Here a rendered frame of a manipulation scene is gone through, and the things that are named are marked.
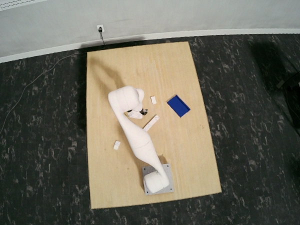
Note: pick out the dark blue rectangular pad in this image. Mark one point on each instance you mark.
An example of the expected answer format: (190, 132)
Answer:
(178, 106)

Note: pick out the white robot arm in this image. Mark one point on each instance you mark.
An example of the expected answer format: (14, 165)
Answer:
(130, 98)

